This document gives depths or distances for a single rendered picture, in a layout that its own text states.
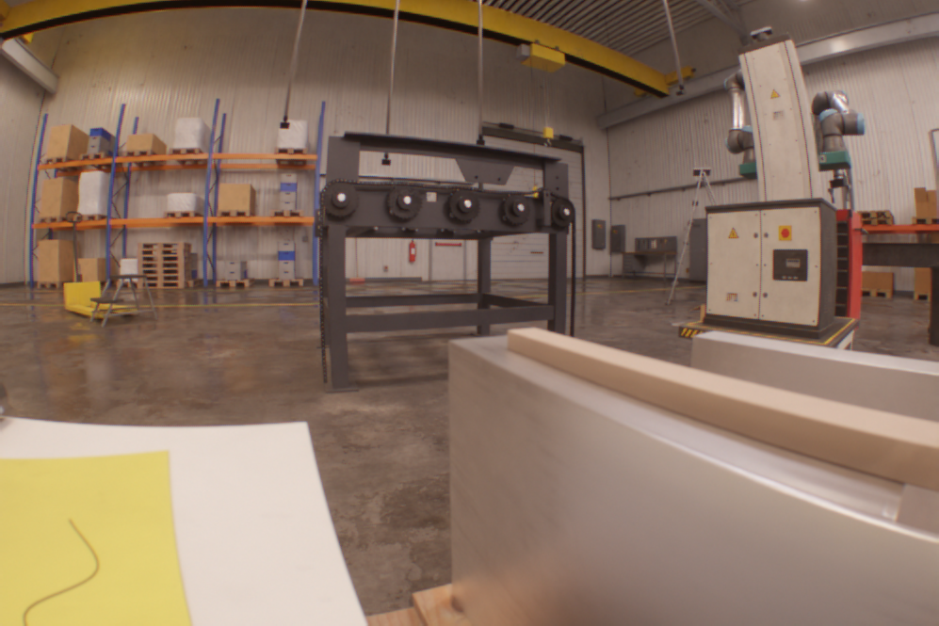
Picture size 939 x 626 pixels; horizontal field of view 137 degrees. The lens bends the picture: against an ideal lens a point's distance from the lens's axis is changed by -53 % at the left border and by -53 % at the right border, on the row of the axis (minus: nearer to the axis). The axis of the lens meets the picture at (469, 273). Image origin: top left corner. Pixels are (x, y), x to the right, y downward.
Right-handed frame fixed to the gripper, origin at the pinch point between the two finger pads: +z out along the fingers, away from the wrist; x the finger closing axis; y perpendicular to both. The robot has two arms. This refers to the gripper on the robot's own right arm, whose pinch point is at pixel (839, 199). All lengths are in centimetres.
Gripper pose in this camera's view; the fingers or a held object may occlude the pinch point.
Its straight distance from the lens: 298.1
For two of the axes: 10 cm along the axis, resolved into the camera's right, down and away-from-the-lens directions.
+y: -10.0, 0.0, -0.1
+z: 0.0, 10.0, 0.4
